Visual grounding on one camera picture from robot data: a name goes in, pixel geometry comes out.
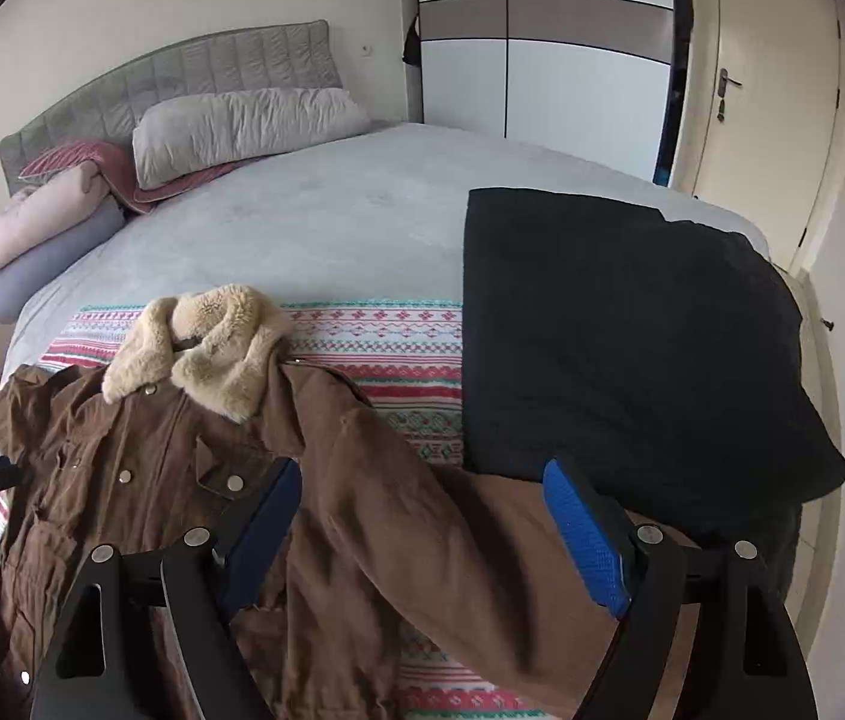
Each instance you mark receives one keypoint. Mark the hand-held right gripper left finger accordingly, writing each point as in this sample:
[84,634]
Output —
[261,532]

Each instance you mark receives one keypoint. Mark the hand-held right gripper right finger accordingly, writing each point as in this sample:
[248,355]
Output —
[591,540]

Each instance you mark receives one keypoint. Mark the bed with grey sheet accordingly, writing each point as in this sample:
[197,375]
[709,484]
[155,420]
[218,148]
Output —
[355,225]

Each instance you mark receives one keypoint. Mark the red green patterned blanket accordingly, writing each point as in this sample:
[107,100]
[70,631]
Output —
[392,345]

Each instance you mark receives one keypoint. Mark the brown jacket with fur collar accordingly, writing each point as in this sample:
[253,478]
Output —
[392,510]

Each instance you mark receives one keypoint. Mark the blue-grey pillow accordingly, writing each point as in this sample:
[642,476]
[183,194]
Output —
[47,262]

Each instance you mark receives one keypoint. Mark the red striped pillow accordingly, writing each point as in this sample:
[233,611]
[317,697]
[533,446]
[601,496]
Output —
[92,157]

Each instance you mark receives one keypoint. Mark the black folded jacket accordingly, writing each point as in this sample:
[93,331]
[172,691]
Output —
[617,345]

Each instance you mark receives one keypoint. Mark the cream door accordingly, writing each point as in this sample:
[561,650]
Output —
[767,127]

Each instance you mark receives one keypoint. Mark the grey quilted headboard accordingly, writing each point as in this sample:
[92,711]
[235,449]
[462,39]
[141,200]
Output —
[167,67]

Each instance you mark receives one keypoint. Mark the light grey pillow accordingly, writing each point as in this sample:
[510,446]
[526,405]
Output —
[242,127]

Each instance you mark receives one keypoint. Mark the white and grey wardrobe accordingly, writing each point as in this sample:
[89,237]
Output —
[580,90]

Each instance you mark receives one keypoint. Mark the pale pink pillow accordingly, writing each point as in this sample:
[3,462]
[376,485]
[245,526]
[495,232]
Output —
[40,217]

